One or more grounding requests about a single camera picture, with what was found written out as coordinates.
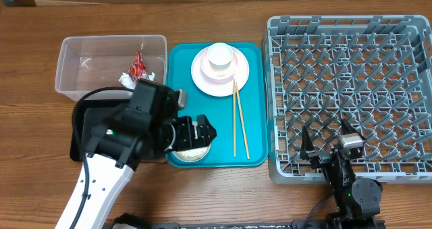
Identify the white round plate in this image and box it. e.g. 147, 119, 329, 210
191, 47, 250, 97

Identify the red snack wrapper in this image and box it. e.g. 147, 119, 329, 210
128, 51, 147, 82

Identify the pink shallow bowl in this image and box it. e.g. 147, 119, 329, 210
200, 48, 238, 82

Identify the white napkin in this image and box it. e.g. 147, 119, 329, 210
119, 72, 155, 89

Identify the grey bowl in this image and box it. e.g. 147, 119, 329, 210
170, 143, 213, 163

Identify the white cup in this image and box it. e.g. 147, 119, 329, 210
207, 43, 234, 70

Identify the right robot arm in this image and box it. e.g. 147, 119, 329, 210
300, 118, 386, 228

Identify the teal serving tray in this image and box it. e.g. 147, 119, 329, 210
166, 42, 268, 168

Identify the pile of rice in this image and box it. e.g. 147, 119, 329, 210
175, 147, 210, 161

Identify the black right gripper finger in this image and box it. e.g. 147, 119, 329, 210
340, 118, 366, 141
300, 125, 315, 160

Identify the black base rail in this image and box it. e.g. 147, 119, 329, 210
103, 213, 385, 229

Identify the right wooden chopstick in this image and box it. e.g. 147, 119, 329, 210
236, 83, 250, 159

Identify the grey dishwasher rack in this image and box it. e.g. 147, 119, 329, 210
263, 15, 431, 184

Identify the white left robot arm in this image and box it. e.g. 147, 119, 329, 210
56, 103, 217, 228

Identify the black rectangular tray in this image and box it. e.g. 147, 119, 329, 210
70, 98, 167, 162

